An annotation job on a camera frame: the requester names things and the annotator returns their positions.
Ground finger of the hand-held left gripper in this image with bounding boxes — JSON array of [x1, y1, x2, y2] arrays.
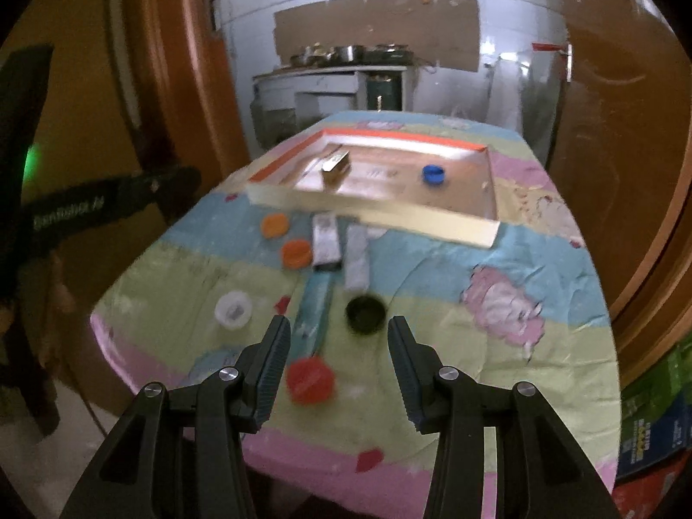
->
[[128, 167, 202, 211]]

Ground brown wooden door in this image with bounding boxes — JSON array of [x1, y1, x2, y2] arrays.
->
[[541, 0, 692, 336]]

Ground black gas stove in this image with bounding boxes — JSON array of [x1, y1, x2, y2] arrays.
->
[[363, 46, 414, 63]]

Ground white kitchen counter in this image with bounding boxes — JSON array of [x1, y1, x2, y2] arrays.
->
[[251, 65, 409, 144]]

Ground white bottle cap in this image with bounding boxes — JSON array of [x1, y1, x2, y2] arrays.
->
[[214, 291, 254, 330]]

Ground green carton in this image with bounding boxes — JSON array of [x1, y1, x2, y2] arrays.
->
[[619, 335, 692, 444]]

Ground blue carton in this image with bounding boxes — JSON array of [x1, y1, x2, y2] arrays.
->
[[616, 400, 692, 479]]

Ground grey patterned small box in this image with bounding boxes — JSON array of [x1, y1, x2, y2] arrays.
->
[[343, 224, 369, 291]]

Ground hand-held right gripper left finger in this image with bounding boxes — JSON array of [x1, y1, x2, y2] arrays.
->
[[59, 314, 293, 519]]

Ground orange bottle cap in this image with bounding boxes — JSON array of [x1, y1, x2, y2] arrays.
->
[[261, 212, 290, 237], [281, 239, 313, 269]]

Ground brown cardboard wall sheets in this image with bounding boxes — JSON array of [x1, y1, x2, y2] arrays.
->
[[273, 0, 481, 72]]

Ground shallow cardboard box tray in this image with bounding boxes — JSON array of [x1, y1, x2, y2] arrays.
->
[[246, 127, 501, 250]]

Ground white plastic cover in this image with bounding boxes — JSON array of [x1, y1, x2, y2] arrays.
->
[[484, 38, 563, 136]]

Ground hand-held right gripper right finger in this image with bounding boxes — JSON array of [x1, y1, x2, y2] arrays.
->
[[388, 315, 622, 519]]

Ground teal long small box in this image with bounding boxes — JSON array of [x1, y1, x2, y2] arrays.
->
[[292, 270, 335, 358]]

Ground red carton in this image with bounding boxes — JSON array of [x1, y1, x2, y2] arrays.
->
[[613, 454, 690, 519]]

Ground black bottle cap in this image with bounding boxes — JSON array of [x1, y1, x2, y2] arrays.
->
[[345, 295, 388, 335]]

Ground white patterned small box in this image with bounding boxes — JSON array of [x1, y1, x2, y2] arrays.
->
[[312, 215, 343, 271]]

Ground red bottle cap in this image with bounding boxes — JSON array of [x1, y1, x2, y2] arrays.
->
[[285, 357, 337, 406]]

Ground small gold box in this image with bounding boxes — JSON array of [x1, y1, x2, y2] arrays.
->
[[321, 151, 350, 180]]

